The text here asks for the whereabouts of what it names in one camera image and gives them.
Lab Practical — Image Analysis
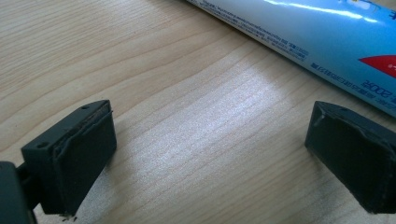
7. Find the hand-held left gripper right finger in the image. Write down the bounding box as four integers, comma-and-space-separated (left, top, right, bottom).
304, 100, 396, 215

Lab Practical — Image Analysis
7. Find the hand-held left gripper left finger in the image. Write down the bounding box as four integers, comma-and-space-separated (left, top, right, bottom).
21, 99, 118, 217

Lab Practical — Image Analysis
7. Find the blue toothpaste tube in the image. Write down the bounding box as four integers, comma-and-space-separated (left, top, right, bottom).
186, 0, 396, 119

